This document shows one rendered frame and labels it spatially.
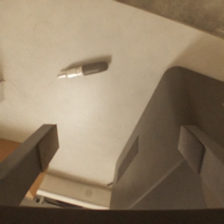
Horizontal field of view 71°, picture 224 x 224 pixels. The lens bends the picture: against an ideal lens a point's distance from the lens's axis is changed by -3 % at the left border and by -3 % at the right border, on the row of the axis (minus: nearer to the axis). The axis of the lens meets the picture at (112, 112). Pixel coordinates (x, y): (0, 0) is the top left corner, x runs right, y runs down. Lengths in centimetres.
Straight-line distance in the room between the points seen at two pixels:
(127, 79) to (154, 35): 12
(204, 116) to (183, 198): 12
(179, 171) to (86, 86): 32
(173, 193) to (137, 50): 29
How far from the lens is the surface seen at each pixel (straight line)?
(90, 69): 40
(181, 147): 17
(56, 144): 16
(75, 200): 92
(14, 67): 53
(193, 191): 24
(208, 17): 137
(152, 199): 32
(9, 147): 81
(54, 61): 46
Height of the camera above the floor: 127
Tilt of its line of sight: 48 degrees down
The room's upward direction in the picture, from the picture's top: 167 degrees counter-clockwise
